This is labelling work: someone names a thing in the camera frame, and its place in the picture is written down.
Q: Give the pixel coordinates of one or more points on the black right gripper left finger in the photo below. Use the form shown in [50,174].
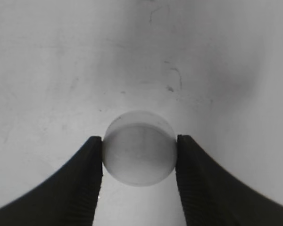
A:
[67,198]

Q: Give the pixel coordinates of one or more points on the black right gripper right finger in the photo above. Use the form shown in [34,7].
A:
[211,196]

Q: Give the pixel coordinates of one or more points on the white ribbed bottle cap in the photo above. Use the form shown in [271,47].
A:
[139,148]

